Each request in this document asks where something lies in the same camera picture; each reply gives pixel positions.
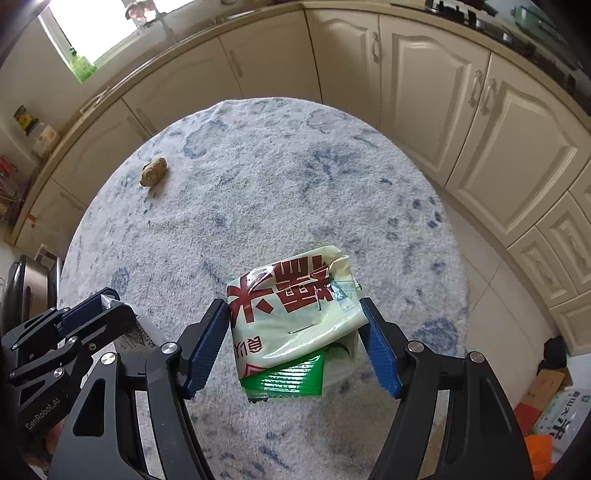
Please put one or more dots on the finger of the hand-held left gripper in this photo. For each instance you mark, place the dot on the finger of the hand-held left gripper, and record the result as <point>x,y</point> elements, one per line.
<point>92,302</point>
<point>111,325</point>

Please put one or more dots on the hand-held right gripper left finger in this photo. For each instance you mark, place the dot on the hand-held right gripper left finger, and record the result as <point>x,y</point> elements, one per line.
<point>210,346</point>

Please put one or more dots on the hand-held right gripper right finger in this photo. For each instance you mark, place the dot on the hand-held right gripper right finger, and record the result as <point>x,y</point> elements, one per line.
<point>381,350</point>

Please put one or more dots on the white speckled packet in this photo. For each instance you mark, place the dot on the white speckled packet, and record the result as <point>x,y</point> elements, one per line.
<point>143,332</point>

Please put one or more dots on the pale green packet red print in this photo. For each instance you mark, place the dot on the pale green packet red print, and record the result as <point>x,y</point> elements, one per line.
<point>295,318</point>

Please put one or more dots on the red kitchen utensils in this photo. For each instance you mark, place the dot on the red kitchen utensils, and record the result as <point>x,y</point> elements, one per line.
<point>9,184</point>

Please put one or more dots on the ginger root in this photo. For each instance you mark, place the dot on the ginger root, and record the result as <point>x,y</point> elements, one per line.
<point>153,171</point>

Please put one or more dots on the cardboard box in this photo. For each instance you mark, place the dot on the cardboard box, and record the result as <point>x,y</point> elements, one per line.
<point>547,387</point>

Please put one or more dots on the black bag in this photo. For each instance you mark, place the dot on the black bag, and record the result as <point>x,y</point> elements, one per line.
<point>554,353</point>

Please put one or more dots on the blue white fluffy tablecloth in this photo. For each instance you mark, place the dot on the blue white fluffy tablecloth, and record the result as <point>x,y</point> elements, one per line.
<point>277,184</point>

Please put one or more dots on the orange bag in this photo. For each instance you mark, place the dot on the orange bag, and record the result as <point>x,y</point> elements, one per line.
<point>539,457</point>

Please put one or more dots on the yellow labelled bottle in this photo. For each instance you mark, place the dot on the yellow labelled bottle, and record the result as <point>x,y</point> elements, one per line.
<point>25,119</point>

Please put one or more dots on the white rice bag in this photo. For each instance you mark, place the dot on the white rice bag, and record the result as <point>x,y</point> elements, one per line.
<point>565,420</point>

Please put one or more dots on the green dish soap bottle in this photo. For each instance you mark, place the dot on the green dish soap bottle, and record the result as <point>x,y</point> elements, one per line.
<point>83,67</point>

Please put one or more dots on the cream base cabinets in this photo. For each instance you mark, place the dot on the cream base cabinets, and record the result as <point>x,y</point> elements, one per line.
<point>508,138</point>

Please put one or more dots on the kitchen window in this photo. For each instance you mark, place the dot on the kitchen window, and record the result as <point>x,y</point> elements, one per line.
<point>87,27</point>

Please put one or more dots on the steel faucet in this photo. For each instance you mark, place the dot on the steel faucet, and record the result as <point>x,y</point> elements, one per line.
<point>164,18</point>

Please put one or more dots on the black gas stove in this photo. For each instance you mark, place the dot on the black gas stove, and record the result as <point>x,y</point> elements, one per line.
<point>503,32</point>

